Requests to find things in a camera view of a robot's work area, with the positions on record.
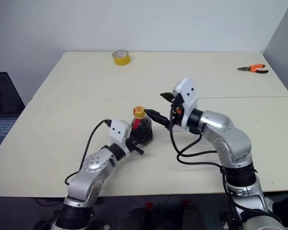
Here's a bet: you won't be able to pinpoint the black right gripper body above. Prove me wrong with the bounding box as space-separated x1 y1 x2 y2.
168 93 186 129

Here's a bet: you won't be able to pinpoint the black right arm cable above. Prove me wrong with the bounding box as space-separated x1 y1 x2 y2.
168 107 231 173

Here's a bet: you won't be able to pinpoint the dark rounded shape red top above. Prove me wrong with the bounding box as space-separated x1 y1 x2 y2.
181 199 203 230
143 202 158 230

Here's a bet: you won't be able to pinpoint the orange black pliers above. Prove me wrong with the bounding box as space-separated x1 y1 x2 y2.
237 63 269 74

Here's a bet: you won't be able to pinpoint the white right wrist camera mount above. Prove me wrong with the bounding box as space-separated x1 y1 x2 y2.
172 77 199 128

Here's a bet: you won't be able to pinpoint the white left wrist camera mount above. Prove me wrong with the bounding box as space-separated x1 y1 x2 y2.
108 119 132 154

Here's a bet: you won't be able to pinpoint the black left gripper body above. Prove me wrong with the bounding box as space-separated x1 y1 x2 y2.
125 133 138 153

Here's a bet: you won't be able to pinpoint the dark drink bottle yellow cap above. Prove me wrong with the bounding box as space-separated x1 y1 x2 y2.
130 106 155 147

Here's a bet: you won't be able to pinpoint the dark laptop computer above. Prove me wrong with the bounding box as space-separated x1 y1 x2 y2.
0 71 25 159

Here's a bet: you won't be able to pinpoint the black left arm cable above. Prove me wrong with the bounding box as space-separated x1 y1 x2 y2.
64 118 111 185

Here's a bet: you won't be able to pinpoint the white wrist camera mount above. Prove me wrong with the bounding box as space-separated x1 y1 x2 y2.
172 77 199 128
108 119 132 154

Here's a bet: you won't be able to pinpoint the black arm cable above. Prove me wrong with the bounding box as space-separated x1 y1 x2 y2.
168 107 231 173
64 118 111 185

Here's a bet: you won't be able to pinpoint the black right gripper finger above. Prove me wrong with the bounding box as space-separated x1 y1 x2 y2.
160 92 176 104
144 108 171 128

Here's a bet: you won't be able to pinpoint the yellow tape roll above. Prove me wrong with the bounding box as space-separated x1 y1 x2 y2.
111 49 132 66

